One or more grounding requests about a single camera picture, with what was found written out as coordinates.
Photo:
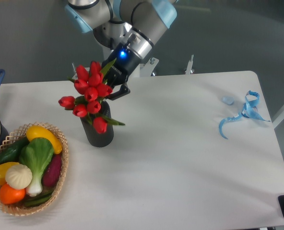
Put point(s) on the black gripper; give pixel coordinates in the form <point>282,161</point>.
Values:
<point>126,62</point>

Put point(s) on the red tulip bouquet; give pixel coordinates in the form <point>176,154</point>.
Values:
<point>92,85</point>

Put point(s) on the dark ribbed cylindrical vase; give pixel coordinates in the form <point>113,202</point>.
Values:
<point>100,134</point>

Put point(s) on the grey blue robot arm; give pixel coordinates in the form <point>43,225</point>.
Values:
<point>149,20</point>

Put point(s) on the small pale blue cap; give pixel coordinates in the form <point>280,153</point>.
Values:
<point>227,100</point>

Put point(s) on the green bok choy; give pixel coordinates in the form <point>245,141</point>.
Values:
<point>36,156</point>

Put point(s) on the purple sweet potato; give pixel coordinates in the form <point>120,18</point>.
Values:
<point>52,174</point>

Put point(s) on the woven bamboo basket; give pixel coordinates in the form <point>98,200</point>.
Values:
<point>18,209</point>

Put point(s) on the blue ribbon strip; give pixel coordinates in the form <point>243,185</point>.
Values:
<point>249,110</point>

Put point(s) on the green cucumber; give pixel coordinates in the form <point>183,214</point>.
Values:
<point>12,153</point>

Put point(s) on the white steamed bun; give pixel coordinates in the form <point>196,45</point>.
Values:
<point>18,176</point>

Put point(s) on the dark green bean pods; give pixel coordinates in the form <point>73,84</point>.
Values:
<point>38,200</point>

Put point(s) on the yellow bell pepper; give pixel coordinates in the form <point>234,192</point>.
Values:
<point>3,169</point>

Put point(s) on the orange fruit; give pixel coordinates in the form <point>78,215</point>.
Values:
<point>9,195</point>

